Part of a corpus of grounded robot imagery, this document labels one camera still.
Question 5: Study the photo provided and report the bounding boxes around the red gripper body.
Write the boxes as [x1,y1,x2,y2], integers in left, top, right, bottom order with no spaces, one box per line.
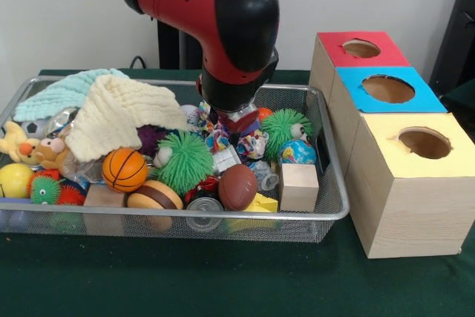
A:
[219,110,261,135]

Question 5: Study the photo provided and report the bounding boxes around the polka dot cloth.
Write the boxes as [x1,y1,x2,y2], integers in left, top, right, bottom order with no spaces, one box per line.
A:
[196,100,270,164]

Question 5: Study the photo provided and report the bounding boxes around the cream waffle cloth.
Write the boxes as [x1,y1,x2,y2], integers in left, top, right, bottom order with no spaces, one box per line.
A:
[65,74,189,163]

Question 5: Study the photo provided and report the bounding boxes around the clear mesh bin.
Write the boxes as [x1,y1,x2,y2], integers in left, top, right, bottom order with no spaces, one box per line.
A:
[0,75,350,244]

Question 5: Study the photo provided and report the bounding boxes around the wooden box with three holes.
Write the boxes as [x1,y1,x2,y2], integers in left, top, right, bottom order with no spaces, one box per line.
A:
[307,30,475,259]

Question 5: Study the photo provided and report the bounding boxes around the green spiky ball with eyes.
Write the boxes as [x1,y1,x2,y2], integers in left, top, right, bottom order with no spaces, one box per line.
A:
[261,108,315,153]

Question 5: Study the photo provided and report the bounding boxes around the globe print ball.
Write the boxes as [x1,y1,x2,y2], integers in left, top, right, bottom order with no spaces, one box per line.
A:
[278,140,318,166]

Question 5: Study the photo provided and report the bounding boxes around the brown toy football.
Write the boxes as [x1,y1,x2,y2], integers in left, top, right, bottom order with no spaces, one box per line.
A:
[217,163,259,211]

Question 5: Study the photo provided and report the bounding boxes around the green spiky rubber ball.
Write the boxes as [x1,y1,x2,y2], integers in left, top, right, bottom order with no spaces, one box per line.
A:
[155,130,215,196]

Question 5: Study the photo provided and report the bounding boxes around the plain wooden cube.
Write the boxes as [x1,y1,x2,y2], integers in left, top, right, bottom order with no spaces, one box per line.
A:
[278,163,321,212]

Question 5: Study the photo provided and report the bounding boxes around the toy burger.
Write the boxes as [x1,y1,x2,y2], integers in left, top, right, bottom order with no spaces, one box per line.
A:
[125,179,184,210]

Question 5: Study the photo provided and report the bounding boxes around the orange toy basketball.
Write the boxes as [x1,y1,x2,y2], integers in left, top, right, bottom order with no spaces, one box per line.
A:
[102,148,148,193]

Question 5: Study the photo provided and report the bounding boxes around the dark green table cloth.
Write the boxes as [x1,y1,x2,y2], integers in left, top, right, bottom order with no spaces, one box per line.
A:
[0,68,475,317]

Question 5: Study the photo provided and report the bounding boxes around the mint waffle cloth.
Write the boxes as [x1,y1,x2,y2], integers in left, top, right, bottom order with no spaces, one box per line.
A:
[13,68,129,123]

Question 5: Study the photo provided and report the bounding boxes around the green cloth of side table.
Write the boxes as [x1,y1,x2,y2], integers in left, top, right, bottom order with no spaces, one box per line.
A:
[441,79,475,117]

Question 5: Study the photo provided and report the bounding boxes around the black chair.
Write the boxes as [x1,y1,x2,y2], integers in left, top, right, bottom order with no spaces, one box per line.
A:
[428,0,475,99]

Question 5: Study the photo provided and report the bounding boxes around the yellow smiley ball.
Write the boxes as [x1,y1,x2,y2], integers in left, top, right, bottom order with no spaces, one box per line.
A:
[0,163,35,198]

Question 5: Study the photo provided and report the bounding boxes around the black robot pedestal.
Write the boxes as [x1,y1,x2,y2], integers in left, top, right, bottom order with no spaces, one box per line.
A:
[157,0,300,71]

